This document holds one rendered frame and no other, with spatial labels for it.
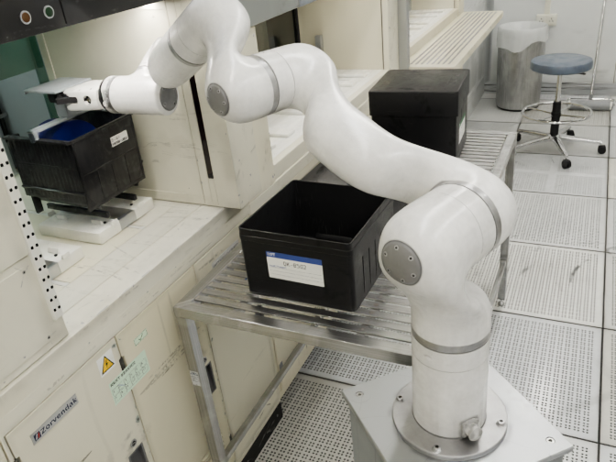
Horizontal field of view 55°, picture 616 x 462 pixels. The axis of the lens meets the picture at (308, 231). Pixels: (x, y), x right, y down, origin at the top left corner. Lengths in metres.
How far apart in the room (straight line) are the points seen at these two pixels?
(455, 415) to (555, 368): 1.41
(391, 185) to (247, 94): 0.26
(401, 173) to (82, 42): 1.04
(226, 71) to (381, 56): 1.94
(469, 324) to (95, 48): 1.18
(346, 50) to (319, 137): 2.00
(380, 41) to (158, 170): 1.46
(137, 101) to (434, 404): 0.86
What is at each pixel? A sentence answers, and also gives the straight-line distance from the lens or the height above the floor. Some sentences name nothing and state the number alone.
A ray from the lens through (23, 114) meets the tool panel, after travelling 2.12.
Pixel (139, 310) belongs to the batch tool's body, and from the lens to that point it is 1.37.
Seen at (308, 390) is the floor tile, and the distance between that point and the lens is 2.25.
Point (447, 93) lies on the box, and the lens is 1.91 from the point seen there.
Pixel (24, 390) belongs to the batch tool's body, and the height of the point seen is 0.85.
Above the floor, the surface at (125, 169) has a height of 1.01.
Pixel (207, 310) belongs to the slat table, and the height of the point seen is 0.76.
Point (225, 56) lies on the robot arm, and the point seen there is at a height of 1.35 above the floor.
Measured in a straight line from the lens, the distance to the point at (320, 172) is 1.75.
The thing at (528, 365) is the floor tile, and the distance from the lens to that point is 2.37.
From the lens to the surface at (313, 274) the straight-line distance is 1.29.
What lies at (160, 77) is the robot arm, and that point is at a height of 1.28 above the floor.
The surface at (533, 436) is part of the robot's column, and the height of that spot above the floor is 0.76.
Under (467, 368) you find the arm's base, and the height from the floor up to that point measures 0.91.
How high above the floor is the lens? 1.53
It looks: 28 degrees down
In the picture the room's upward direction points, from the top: 6 degrees counter-clockwise
